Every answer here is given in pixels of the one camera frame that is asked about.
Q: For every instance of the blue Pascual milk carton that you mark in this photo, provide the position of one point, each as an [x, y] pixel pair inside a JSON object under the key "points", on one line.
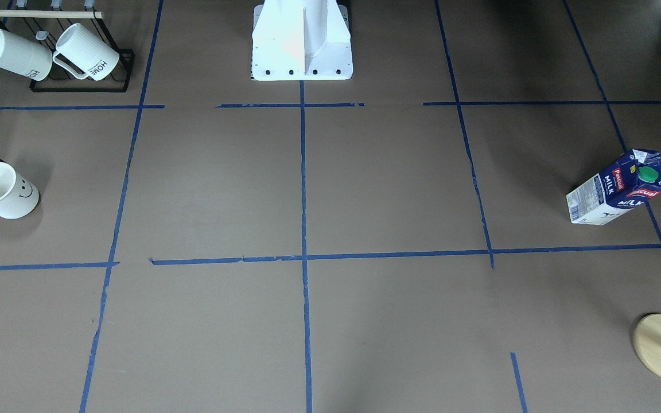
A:
{"points": [[628, 182]]}

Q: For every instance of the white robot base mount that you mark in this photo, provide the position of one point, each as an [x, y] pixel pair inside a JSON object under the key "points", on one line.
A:
{"points": [[301, 41]]}

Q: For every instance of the black wire mug rack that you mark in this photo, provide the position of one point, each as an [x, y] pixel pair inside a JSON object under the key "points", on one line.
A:
{"points": [[47, 25]]}

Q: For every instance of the white smiley face cup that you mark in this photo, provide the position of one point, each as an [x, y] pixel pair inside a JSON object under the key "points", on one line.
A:
{"points": [[18, 196]]}

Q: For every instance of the white ribbed HOME mug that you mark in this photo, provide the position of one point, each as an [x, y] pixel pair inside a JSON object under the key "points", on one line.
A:
{"points": [[83, 54]]}

